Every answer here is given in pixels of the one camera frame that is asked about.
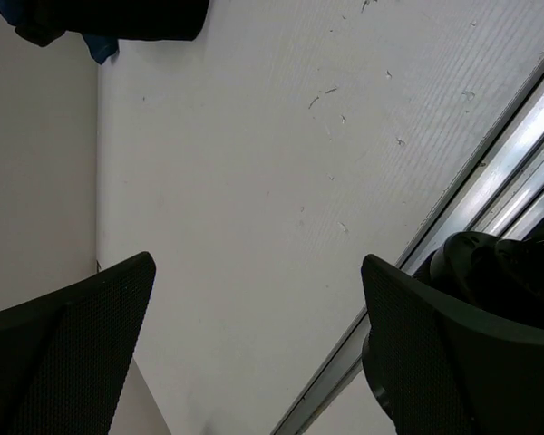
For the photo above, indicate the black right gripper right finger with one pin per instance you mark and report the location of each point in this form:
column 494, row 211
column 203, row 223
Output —
column 445, row 366

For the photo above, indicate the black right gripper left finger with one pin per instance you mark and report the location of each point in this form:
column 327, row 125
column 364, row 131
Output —
column 64, row 357

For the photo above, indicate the dark blue denim trousers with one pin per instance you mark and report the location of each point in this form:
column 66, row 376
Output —
column 100, row 48

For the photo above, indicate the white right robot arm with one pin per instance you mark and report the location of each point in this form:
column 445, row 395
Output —
column 500, row 276

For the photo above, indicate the aluminium table edge rail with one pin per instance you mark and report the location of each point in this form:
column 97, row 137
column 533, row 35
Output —
column 502, row 195

